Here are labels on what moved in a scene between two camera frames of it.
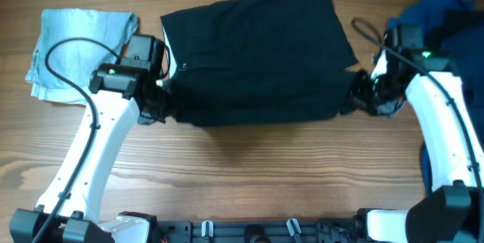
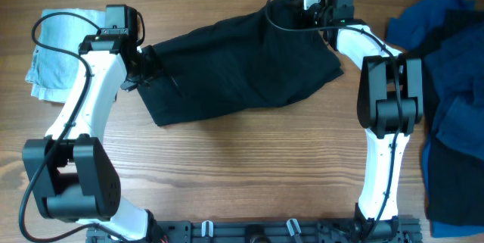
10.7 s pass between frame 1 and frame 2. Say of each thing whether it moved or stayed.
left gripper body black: moved
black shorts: moved
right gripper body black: moved
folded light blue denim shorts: stayed
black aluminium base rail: stayed
